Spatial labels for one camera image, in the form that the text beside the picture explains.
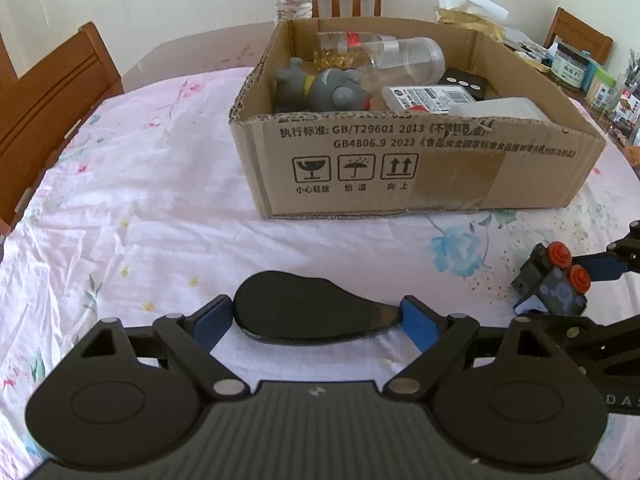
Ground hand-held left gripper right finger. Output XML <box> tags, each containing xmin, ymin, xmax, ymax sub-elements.
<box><xmin>385</xmin><ymin>296</ymin><xmax>568</xmax><ymax>403</ymax></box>

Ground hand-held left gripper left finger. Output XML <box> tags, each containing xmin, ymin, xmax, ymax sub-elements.
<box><xmin>75</xmin><ymin>295</ymin><xmax>246</xmax><ymax>401</ymax></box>

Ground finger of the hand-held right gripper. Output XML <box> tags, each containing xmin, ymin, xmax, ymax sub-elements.
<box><xmin>520</xmin><ymin>316</ymin><xmax>640</xmax><ymax>356</ymax></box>
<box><xmin>570</xmin><ymin>220</ymin><xmax>640</xmax><ymax>282</ymax></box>

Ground black toy train car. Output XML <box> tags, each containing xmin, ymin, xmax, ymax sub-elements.
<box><xmin>511</xmin><ymin>241</ymin><xmax>593</xmax><ymax>317</ymax></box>

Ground black oval case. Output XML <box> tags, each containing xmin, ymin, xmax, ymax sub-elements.
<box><xmin>233</xmin><ymin>271</ymin><xmax>403</xmax><ymax>347</ymax></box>

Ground cardboard box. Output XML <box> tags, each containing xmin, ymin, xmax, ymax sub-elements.
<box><xmin>228</xmin><ymin>16</ymin><xmax>607</xmax><ymax>220</ymax></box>

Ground translucent white plastic container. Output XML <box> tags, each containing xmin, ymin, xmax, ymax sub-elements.
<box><xmin>447</xmin><ymin>97</ymin><xmax>551</xmax><ymax>123</ymax></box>

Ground grey box with label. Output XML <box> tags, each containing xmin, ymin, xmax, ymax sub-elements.
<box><xmin>382</xmin><ymin>84</ymin><xmax>483</xmax><ymax>113</ymax></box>

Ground black block with round buttons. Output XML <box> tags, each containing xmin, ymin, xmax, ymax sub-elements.
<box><xmin>437</xmin><ymin>66</ymin><xmax>490</xmax><ymax>101</ymax></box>

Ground grey elephant toy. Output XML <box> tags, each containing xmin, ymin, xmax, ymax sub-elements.
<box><xmin>274</xmin><ymin>57</ymin><xmax>371</xmax><ymax>113</ymax></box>

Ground pink floral tablecloth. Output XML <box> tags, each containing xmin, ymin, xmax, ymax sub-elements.
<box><xmin>0</xmin><ymin>66</ymin><xmax>640</xmax><ymax>466</ymax></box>

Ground green and beige box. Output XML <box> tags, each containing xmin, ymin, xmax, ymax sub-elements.
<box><xmin>582</xmin><ymin>62</ymin><xmax>618</xmax><ymax>111</ymax></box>

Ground glass jar with dark lid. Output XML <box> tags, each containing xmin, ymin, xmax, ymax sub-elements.
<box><xmin>550</xmin><ymin>41</ymin><xmax>596</xmax><ymax>93</ymax></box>

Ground printed paper sheets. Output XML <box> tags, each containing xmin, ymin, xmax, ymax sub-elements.
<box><xmin>505</xmin><ymin>40</ymin><xmax>556</xmax><ymax>71</ymax></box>

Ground clear plastic jar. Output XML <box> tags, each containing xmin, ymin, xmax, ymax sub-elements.
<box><xmin>357</xmin><ymin>36</ymin><xmax>447</xmax><ymax>83</ymax></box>

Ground gold foil bag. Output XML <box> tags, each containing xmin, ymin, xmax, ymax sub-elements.
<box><xmin>435</xmin><ymin>5</ymin><xmax>508</xmax><ymax>43</ymax></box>

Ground gold beads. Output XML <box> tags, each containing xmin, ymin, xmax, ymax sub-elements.
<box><xmin>314</xmin><ymin>50</ymin><xmax>363</xmax><ymax>70</ymax></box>

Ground small clear bottle red label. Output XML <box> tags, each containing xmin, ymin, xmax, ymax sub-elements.
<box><xmin>316</xmin><ymin>31</ymin><xmax>396</xmax><ymax>56</ymax></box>

